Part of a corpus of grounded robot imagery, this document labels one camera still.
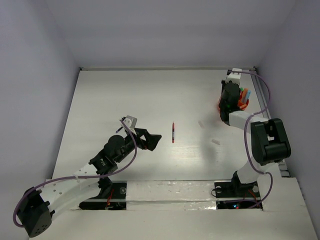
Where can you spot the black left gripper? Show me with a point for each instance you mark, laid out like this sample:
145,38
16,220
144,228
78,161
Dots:
150,141

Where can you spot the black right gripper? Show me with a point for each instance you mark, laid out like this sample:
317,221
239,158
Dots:
224,82

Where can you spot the red gel pen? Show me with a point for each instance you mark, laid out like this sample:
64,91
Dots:
173,132

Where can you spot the blue tip clear highlighter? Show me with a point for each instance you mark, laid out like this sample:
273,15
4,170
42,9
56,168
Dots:
245,95

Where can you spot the clear plastic cap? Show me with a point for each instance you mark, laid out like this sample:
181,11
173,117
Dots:
201,124

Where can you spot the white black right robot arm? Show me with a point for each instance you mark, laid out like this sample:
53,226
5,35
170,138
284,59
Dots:
265,140

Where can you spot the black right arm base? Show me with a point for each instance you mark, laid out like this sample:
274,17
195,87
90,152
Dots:
234,195

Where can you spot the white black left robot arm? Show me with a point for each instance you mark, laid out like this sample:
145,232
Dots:
40,205

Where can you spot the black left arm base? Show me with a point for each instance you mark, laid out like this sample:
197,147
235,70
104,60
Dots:
111,197

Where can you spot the orange round organizer container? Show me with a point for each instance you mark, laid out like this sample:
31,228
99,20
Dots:
240,104

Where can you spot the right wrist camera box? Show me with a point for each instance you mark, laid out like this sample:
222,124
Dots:
234,76

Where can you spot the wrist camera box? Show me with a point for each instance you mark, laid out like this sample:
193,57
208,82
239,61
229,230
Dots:
128,121
234,76

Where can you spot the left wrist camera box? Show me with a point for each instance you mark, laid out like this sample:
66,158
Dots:
128,121

